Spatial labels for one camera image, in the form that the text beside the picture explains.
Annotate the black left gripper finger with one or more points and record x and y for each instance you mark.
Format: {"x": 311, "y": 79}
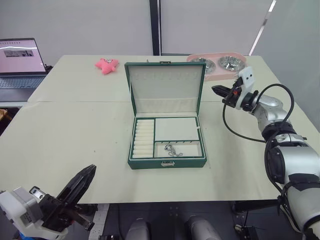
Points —
{"x": 75, "y": 183}
{"x": 83, "y": 188}

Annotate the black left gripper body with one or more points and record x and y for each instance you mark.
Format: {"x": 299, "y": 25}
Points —
{"x": 56, "y": 212}

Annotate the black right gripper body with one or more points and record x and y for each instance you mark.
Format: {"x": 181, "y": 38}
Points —
{"x": 232, "y": 97}

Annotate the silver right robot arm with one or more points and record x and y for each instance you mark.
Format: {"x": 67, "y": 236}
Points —
{"x": 287, "y": 160}

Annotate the white jewelry tray insert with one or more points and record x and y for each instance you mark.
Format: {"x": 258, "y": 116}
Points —
{"x": 175, "y": 128}

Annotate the green jewelry box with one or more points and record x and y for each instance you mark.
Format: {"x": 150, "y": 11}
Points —
{"x": 145, "y": 163}

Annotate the pink double pet feeder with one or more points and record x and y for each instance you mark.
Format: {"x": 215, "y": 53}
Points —
{"x": 217, "y": 75}

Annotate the steel pet bowl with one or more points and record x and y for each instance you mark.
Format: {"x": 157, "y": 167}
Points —
{"x": 230, "y": 62}
{"x": 200, "y": 62}

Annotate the white perforated strip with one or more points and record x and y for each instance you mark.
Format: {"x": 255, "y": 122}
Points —
{"x": 100, "y": 220}

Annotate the grey rounded shape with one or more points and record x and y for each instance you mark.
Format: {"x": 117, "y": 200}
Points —
{"x": 197, "y": 227}
{"x": 138, "y": 228}

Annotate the pink star plush toy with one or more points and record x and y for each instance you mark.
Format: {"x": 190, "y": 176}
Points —
{"x": 106, "y": 65}

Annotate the open grey laptop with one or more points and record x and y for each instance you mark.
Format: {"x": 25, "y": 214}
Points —
{"x": 17, "y": 55}

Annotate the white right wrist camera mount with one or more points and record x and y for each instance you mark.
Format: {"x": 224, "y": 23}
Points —
{"x": 247, "y": 75}

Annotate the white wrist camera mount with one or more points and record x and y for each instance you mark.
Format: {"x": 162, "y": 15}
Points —
{"x": 17, "y": 202}
{"x": 247, "y": 75}

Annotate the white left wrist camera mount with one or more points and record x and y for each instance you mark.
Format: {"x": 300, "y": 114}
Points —
{"x": 17, "y": 202}

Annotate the dark partition post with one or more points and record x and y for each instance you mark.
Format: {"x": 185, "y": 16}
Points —
{"x": 155, "y": 25}

